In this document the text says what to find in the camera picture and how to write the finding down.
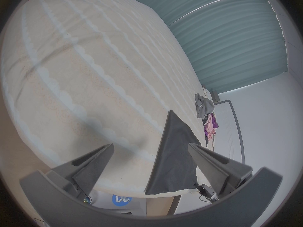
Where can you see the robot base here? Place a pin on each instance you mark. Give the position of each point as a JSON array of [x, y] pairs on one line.
[[139, 207]]

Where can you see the grey garment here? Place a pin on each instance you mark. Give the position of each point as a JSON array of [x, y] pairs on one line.
[[206, 106]]

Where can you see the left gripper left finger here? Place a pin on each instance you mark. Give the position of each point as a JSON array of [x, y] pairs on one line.
[[87, 171]]

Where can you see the blue-green curtain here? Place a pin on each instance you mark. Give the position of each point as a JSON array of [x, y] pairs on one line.
[[236, 44], [177, 1]]

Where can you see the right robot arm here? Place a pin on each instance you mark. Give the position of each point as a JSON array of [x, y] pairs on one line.
[[208, 193]]

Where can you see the bed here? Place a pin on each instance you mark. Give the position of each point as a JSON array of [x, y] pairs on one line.
[[94, 67]]

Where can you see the white printed pillow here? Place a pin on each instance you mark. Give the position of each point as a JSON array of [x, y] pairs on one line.
[[207, 92]]

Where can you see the black T-shirt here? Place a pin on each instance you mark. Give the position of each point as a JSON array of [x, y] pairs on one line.
[[172, 155]]

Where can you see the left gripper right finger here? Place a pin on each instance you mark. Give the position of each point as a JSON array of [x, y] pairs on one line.
[[217, 171]]

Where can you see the grey bedside table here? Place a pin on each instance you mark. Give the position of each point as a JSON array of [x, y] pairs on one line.
[[215, 96]]

